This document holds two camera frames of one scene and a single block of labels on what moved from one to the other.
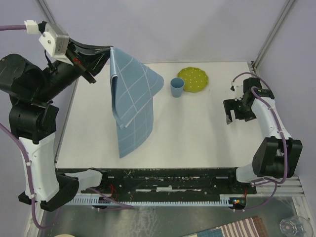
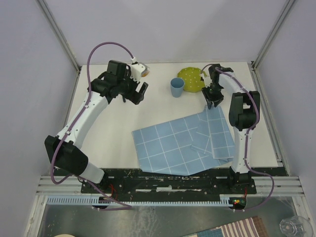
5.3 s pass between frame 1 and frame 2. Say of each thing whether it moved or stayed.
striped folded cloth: stayed
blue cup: stayed
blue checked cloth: moved
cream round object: stayed
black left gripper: moved
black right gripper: moved
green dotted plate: stayed
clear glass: stayed
